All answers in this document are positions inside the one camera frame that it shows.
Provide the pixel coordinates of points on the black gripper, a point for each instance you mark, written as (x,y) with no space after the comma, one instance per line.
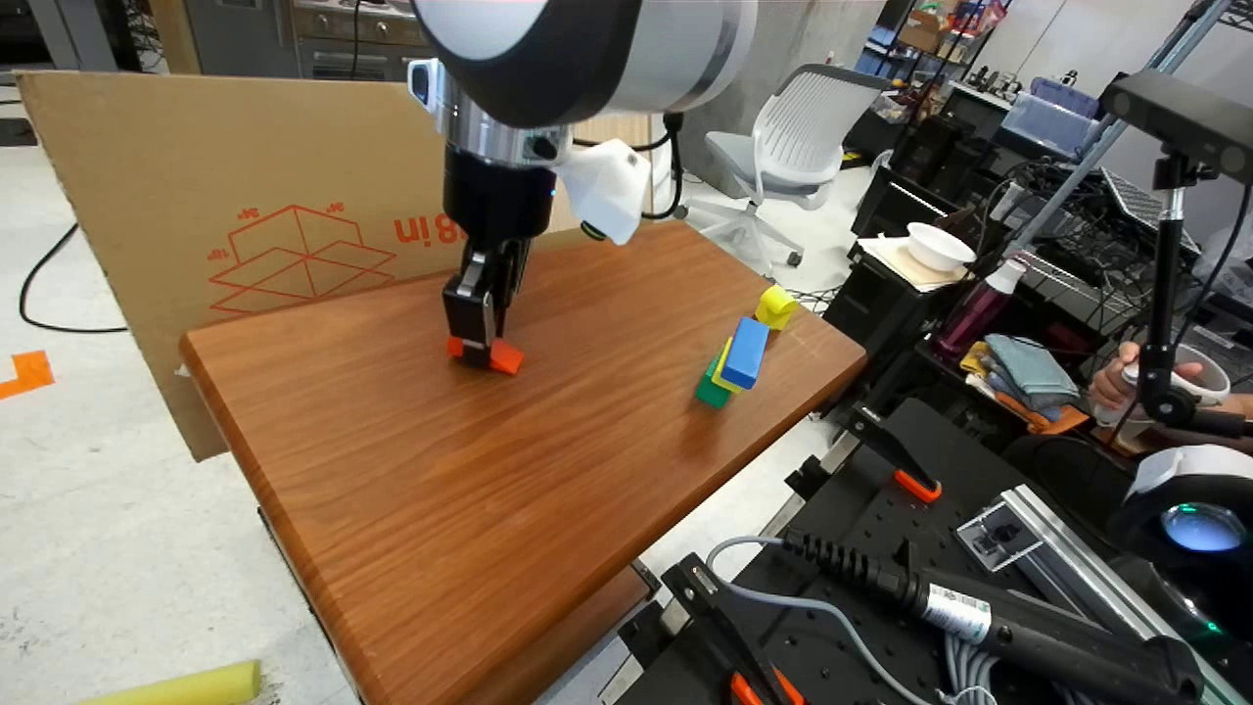
(497,213)

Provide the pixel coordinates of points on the orange wooden block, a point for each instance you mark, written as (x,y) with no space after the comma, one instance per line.
(501,357)

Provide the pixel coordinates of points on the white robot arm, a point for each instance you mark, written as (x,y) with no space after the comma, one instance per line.
(510,80)

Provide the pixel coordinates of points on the yellow flat wooden block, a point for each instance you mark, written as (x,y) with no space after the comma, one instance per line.
(719,370)

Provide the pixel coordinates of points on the green wooden block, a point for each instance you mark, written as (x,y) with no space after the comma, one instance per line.
(711,395)

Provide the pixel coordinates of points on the blue wooden block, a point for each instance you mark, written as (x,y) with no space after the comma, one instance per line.
(745,357)

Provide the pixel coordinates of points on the yellow arch wooden block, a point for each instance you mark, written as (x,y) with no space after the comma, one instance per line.
(777,306)

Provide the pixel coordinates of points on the brown cardboard box panel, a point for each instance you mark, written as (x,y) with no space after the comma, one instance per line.
(211,197)

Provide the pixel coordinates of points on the white office chair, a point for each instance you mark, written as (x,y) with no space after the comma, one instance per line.
(792,148)

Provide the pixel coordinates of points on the yellow foam piece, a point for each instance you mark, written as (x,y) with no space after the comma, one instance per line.
(205,688)

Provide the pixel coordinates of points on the orange black bar clamp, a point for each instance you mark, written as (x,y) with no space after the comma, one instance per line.
(901,468)

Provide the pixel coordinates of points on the white bowl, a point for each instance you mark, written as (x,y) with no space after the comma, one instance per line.
(936,247)

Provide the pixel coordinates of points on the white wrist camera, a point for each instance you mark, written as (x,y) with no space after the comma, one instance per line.
(603,191)

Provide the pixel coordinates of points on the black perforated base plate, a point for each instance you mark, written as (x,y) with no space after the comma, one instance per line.
(872,597)

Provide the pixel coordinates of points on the silver aluminium rail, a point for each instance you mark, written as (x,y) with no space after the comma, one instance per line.
(1119,593)

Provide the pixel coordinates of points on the black camera on stand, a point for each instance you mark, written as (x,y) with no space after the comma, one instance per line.
(1202,133)

